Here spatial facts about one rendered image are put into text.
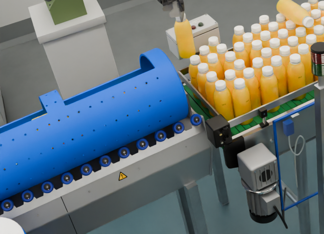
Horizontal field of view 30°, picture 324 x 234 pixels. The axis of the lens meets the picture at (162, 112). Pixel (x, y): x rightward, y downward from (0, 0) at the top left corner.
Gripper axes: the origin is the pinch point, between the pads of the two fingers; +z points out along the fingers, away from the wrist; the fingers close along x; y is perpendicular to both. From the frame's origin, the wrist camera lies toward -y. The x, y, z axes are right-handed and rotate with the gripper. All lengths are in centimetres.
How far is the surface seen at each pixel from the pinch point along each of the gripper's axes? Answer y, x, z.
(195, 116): 11.9, 26.7, 26.9
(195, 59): 0.6, 8.3, 15.8
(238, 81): -5.6, 31.4, 15.9
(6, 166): 81, 30, 10
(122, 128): 40, 31, 15
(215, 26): -17.2, -7.4, 16.0
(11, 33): 49, -263, 117
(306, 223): -26, 39, 102
